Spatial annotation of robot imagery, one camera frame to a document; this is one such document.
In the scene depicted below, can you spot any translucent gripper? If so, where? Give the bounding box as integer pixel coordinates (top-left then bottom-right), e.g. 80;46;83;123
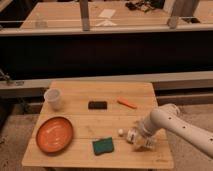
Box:
133;134;157;150

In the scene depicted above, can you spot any white labelled bottle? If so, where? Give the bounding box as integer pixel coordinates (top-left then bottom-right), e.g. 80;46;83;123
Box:
118;128;138;144

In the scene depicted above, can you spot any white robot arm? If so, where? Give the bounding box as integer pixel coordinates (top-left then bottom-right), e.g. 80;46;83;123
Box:
137;104;213;159

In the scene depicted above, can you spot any orange ceramic bowl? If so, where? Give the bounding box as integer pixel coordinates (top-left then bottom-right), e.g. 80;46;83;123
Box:
36;117;74;153

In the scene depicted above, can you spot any green sponge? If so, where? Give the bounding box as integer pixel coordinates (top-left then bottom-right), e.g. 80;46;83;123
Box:
92;137;114;155

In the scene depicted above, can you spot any orange marker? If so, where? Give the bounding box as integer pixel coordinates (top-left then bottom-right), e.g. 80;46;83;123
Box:
117;98;137;109

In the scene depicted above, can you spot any black rectangular block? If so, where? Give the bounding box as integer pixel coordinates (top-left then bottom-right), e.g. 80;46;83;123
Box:
88;101;107;109

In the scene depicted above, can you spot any translucent plastic cup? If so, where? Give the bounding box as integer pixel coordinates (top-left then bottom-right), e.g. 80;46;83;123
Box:
44;89;62;111

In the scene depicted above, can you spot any white paper sheet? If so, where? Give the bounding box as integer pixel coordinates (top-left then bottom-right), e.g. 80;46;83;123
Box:
99;9;115;19

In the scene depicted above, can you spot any metal clamp at left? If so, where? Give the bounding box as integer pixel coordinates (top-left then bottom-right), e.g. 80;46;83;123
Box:
0;68;25;87

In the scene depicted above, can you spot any grey metal bracket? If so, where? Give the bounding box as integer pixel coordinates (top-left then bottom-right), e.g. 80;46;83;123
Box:
167;16;179;29

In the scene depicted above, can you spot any dark cable clutter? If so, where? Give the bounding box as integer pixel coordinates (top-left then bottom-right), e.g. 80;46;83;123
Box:
125;0;165;13

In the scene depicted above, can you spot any grey metal post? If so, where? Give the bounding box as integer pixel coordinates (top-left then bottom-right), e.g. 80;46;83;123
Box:
79;0;90;31

